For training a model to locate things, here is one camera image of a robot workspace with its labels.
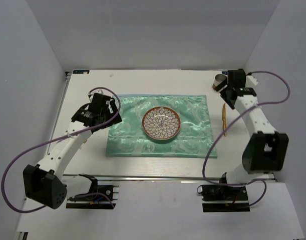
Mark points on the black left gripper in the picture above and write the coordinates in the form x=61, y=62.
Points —
x=111, y=115

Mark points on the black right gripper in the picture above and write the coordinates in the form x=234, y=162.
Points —
x=224, y=96

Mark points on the metal cup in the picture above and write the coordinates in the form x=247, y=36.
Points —
x=218, y=80

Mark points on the gold knife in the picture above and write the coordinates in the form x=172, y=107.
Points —
x=224, y=119

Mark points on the green satin cloth napkin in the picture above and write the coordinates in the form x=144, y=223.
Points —
x=195, y=137

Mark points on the patterned orange rim plate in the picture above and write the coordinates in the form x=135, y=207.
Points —
x=161, y=123

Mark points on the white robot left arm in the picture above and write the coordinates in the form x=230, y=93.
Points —
x=44, y=182

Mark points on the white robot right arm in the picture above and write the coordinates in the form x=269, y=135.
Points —
x=266, y=149

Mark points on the blue label sticker left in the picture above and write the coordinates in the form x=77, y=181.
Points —
x=82, y=72

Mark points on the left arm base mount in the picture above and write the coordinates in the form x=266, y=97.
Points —
x=88, y=192

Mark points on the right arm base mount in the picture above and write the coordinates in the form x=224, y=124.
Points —
x=224, y=199

